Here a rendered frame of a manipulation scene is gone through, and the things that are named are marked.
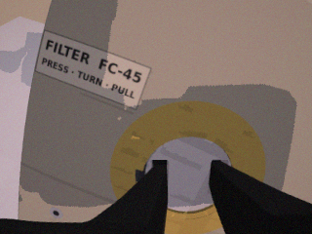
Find white cylinder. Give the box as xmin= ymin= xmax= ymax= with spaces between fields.
xmin=145 ymin=136 xmax=231 ymax=211

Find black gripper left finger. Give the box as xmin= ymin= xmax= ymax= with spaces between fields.
xmin=0 ymin=161 xmax=169 ymax=234

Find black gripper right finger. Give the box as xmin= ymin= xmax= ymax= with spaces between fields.
xmin=208 ymin=160 xmax=312 ymax=234

